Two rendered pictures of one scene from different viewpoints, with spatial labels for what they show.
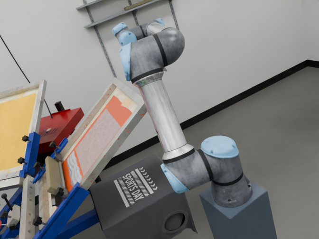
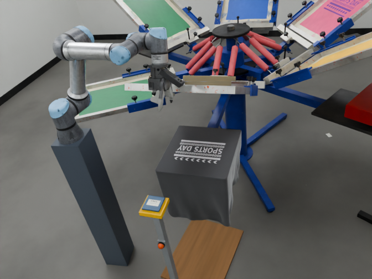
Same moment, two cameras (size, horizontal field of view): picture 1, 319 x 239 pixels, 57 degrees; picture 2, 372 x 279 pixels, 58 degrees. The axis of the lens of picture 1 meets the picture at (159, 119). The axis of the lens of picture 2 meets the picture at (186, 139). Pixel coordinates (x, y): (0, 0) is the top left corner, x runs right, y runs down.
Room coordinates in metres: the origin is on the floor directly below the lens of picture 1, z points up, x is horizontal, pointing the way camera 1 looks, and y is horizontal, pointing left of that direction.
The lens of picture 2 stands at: (2.40, -1.11, 2.29)
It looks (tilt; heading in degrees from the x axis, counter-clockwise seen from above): 36 degrees down; 127
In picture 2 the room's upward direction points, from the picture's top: 9 degrees counter-clockwise
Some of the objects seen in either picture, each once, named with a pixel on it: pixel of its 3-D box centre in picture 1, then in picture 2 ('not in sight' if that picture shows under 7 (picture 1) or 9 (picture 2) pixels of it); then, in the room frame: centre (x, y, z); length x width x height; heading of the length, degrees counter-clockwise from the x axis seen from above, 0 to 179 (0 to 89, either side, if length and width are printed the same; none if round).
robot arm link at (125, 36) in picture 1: (130, 37); (138, 42); (1.39, 0.00, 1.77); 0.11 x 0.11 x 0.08; 4
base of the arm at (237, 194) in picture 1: (229, 182); (68, 129); (0.84, -0.16, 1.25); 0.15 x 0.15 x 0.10
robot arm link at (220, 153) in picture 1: (220, 157); (62, 112); (0.84, -0.15, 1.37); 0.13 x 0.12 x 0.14; 94
